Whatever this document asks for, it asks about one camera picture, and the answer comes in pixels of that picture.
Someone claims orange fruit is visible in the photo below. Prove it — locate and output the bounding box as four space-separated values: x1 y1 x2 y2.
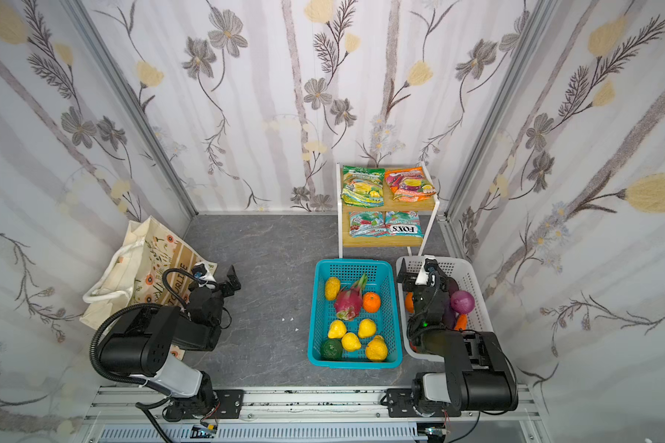
362 292 382 314

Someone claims pink dragon fruit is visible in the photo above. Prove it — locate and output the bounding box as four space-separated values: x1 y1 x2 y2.
334 274 368 321

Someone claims cream floral grocery tote bag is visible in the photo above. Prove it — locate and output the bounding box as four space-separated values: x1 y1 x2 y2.
79 217 218 330

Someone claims yellow lemon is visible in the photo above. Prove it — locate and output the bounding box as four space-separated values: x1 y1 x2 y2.
327 319 347 340
324 277 341 301
341 332 361 353
358 319 377 339

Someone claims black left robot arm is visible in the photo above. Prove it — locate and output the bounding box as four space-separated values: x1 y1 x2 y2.
90 263 241 422

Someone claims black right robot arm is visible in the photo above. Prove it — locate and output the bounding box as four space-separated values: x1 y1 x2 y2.
387 256 519 418

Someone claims Fox's candy bag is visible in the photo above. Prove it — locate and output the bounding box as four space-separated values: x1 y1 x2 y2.
385 212 424 238

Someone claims green red candy bag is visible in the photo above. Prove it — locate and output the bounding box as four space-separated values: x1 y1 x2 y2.
348 212 388 237

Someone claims orange snack bag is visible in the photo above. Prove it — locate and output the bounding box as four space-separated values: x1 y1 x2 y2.
384 167 437 202

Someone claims green snack bag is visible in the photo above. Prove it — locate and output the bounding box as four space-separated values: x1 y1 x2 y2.
341 166 385 208

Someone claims orange bell pepper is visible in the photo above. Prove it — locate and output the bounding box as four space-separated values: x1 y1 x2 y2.
405 292 415 314

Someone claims purple onion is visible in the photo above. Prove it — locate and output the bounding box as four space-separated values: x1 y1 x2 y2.
450 290 476 315

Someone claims orange carrot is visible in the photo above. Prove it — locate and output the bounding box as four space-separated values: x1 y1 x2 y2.
454 314 468 332

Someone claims white plastic basket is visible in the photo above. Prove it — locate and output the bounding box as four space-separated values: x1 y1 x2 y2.
396 256 492 367

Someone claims teal plastic basket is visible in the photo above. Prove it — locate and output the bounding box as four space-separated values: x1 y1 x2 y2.
308 258 403 369

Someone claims yellow lemon top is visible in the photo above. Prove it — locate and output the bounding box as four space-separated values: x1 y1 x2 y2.
324 277 341 301

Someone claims large yellow citrus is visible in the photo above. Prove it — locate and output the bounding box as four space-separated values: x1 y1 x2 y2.
365 335 389 363

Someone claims white wooden two-tier shelf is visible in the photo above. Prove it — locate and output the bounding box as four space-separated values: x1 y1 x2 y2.
336 162 441 258

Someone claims green avocado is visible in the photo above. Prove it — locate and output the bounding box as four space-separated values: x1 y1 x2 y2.
320 339 344 361

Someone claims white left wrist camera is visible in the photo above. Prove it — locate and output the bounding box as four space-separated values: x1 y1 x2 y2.
191 262 212 282

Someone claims aluminium mounting rail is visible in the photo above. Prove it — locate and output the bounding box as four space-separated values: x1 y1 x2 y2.
74 386 551 442

